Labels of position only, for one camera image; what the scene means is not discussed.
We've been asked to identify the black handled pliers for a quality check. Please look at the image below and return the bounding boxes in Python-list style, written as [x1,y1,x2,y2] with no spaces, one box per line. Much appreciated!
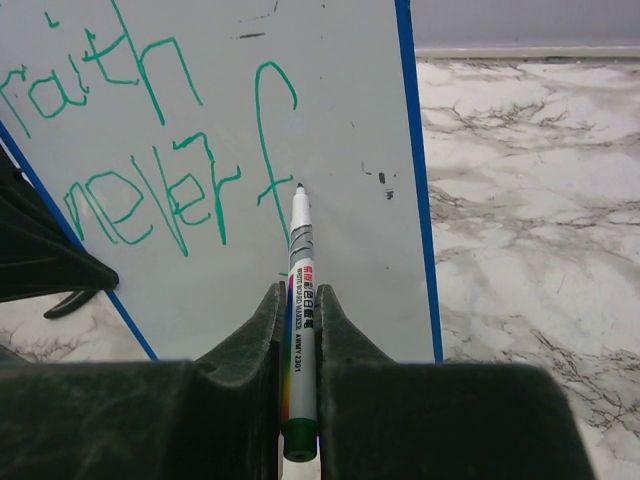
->
[43,290,99,320]

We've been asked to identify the blue framed whiteboard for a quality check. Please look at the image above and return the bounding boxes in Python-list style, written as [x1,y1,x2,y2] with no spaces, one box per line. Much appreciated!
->
[1,1,443,362]

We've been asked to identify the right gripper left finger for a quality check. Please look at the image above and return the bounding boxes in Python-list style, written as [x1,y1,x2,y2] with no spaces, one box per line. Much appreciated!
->
[1,283,286,479]

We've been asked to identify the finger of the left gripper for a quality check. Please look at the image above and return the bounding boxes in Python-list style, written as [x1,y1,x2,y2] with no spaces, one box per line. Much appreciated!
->
[1,151,119,302]

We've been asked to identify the green whiteboard marker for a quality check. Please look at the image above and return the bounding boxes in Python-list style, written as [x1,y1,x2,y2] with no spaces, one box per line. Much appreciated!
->
[281,184,318,463]

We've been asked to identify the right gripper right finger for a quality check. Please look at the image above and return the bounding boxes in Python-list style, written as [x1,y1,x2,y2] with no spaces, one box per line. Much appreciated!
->
[316,285,594,479]

